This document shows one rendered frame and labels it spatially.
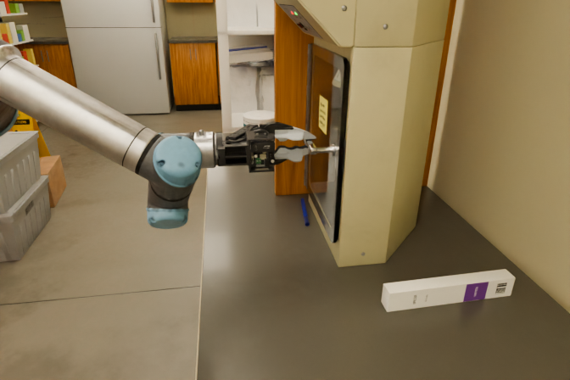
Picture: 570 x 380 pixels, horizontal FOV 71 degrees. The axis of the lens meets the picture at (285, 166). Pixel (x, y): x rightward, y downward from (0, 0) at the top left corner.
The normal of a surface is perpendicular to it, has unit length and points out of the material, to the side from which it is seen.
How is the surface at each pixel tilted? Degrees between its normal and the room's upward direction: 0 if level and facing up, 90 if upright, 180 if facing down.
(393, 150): 90
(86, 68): 90
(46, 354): 0
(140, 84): 90
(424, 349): 0
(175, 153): 44
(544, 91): 90
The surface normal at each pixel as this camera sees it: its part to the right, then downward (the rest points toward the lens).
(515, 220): -0.99, 0.05
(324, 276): 0.01, -0.92
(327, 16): 0.15, 0.38
